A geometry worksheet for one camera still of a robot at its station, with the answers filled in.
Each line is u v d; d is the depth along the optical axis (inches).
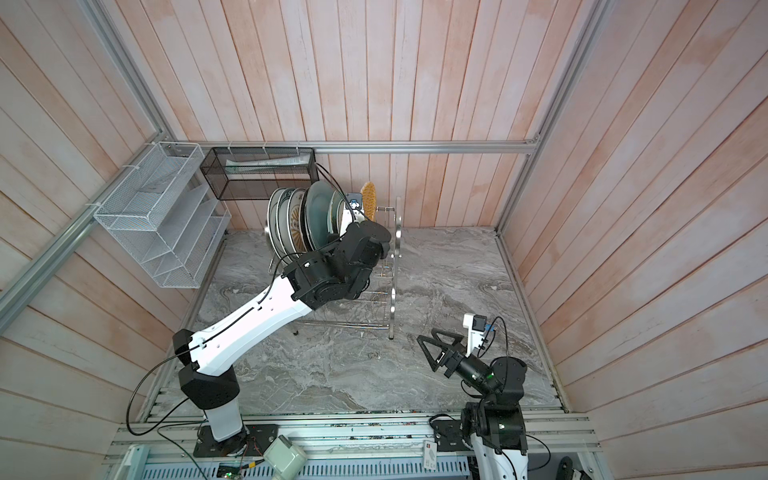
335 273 18.2
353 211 20.2
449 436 28.8
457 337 27.5
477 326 24.5
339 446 28.8
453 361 23.8
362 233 17.8
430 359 24.6
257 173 40.9
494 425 21.4
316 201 27.4
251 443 28.3
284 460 26.4
